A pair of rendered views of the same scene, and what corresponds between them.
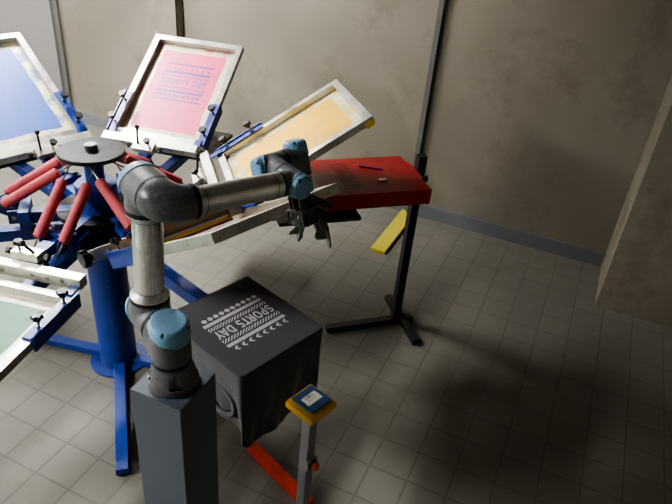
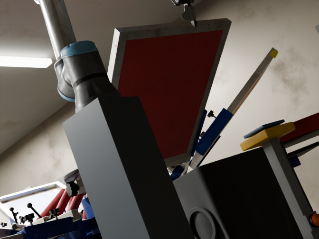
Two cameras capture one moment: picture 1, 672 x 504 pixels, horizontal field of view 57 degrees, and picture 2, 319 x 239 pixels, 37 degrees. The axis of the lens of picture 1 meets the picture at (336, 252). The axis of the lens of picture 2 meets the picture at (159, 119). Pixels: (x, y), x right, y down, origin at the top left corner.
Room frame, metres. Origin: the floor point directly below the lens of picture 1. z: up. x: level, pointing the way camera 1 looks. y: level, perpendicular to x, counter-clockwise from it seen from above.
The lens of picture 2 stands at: (0.02, -0.08, 0.77)
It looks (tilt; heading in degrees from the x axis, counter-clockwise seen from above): 13 degrees up; 15
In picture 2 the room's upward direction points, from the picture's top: 22 degrees counter-clockwise
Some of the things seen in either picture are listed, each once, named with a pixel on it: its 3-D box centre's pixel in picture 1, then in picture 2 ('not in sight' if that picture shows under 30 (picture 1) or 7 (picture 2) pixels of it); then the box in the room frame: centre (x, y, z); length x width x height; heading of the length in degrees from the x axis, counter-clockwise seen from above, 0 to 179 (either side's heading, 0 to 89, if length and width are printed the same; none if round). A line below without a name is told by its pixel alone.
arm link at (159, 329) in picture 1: (169, 336); (82, 63); (1.36, 0.46, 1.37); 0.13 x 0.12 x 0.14; 41
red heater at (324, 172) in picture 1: (365, 181); (312, 126); (3.19, -0.13, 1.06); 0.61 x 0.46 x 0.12; 110
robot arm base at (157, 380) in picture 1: (172, 368); (95, 95); (1.36, 0.45, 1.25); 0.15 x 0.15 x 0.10
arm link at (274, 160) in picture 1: (273, 167); not in sight; (1.71, 0.21, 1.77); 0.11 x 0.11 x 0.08; 41
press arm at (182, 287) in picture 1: (173, 280); not in sight; (2.30, 0.73, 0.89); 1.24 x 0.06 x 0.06; 50
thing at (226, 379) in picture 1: (208, 373); (189, 226); (1.85, 0.47, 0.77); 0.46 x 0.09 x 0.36; 50
